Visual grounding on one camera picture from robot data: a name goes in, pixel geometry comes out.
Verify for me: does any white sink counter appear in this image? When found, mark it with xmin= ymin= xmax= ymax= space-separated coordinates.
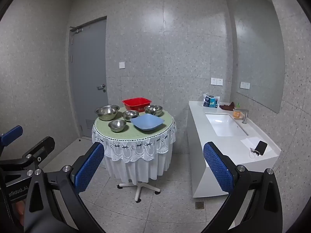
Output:
xmin=187 ymin=100 xmax=282 ymax=198

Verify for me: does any red plastic basin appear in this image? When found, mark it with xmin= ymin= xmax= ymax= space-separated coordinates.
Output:
xmin=122 ymin=97 xmax=152 ymax=113

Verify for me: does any white sink basin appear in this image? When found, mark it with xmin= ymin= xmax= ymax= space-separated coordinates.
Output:
xmin=205 ymin=113 xmax=250 ymax=137

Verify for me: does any large steel bowl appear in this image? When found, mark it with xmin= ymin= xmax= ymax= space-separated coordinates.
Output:
xmin=95 ymin=105 xmax=121 ymax=121

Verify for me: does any wall mirror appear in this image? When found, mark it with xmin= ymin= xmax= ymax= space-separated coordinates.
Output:
xmin=233 ymin=0 xmax=285 ymax=113

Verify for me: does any white table base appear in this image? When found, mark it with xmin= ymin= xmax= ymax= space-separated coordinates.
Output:
xmin=117 ymin=181 xmax=161 ymax=203

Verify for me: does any white paper sheet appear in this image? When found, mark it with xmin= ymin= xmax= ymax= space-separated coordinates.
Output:
xmin=240 ymin=137 xmax=274 ymax=155

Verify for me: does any grey door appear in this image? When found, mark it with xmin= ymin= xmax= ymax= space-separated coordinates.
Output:
xmin=68 ymin=16 xmax=109 ymax=138

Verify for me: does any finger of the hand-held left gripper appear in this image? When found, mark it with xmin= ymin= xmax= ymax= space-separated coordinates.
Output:
xmin=0 ymin=136 xmax=56 ymax=175
xmin=0 ymin=125 xmax=23 ymax=151

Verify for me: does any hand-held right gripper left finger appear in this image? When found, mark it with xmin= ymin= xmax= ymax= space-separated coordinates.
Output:
xmin=23 ymin=141 xmax=107 ymax=233

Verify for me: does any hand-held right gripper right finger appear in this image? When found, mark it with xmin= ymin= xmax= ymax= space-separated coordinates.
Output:
xmin=202 ymin=141 xmax=284 ymax=233

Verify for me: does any green checkered table mat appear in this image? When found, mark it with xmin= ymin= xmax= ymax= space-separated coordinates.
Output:
xmin=94 ymin=107 xmax=174 ymax=140

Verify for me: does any round table with tablecloth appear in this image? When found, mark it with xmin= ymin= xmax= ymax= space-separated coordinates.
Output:
xmin=92 ymin=107 xmax=177 ymax=185

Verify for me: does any small steel bowl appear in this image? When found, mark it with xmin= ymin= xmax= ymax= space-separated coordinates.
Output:
xmin=122 ymin=110 xmax=140 ymax=122

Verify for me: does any blue white tissue packet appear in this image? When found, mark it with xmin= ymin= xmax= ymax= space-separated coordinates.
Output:
xmin=203 ymin=93 xmax=220 ymax=109

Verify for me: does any black smartphone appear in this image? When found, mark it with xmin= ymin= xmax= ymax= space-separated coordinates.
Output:
xmin=255 ymin=140 xmax=268 ymax=155

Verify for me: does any person's left hand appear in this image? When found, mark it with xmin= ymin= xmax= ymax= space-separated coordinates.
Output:
xmin=15 ymin=198 xmax=25 ymax=226

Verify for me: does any brown cloth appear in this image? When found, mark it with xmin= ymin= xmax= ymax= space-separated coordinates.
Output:
xmin=219 ymin=102 xmax=236 ymax=111

